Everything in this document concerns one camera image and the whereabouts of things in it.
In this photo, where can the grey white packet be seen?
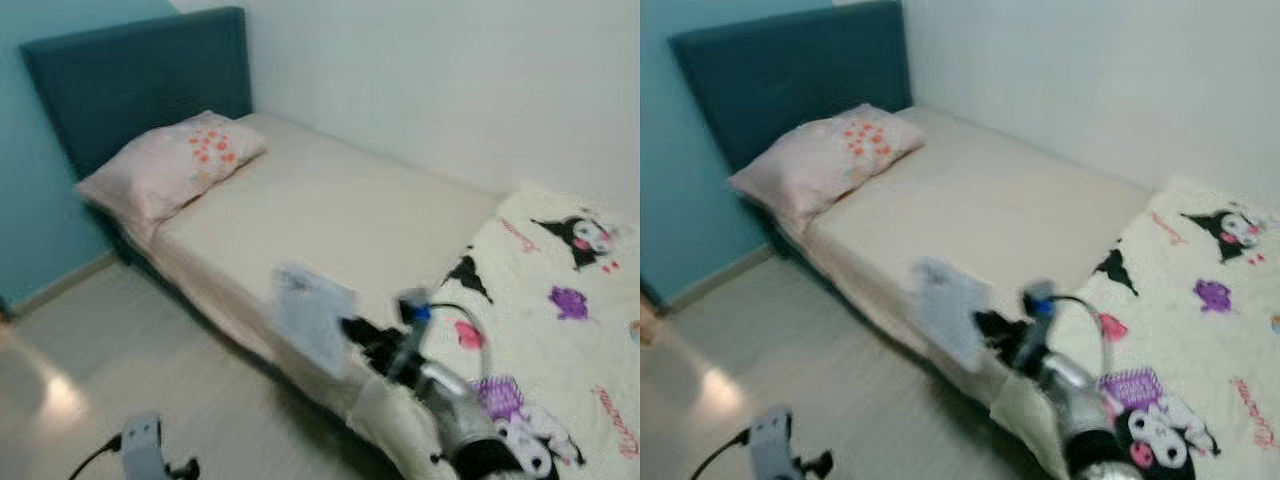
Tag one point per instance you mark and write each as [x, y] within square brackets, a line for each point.
[312, 315]
[950, 305]

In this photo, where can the pink pillow with red flowers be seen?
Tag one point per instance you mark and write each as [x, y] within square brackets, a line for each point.
[810, 165]
[160, 170]

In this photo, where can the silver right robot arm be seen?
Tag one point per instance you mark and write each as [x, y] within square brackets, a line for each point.
[455, 405]
[1072, 380]

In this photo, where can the cream mattress sheet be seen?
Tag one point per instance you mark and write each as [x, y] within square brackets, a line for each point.
[320, 210]
[980, 200]

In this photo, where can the cartoon print cream blanket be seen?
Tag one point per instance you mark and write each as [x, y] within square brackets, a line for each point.
[540, 350]
[1190, 340]

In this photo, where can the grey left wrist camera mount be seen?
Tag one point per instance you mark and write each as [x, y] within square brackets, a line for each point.
[142, 450]
[772, 445]

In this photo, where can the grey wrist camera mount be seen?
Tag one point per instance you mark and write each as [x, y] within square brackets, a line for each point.
[413, 305]
[772, 445]
[142, 450]
[1040, 298]

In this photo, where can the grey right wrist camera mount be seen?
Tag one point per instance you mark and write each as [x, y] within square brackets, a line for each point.
[413, 305]
[1040, 298]

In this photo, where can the teal upholstered bed frame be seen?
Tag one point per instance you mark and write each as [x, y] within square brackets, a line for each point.
[130, 80]
[780, 70]

